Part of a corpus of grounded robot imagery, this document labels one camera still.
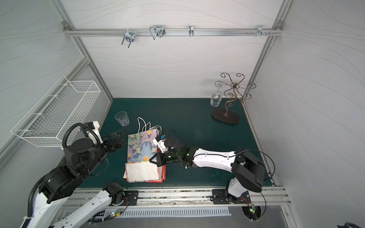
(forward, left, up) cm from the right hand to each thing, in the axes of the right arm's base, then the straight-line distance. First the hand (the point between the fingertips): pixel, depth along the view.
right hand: (149, 160), depth 72 cm
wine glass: (+41, -37, +5) cm, 55 cm away
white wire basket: (+7, +45, +20) cm, 50 cm away
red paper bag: (-5, +2, -4) cm, 7 cm away
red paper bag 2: (-5, +2, -4) cm, 7 cm away
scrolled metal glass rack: (+43, -46, -14) cm, 64 cm away
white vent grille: (-20, -14, -15) cm, 29 cm away
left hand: (+5, +11, +18) cm, 22 cm away
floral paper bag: (+6, +6, 0) cm, 8 cm away
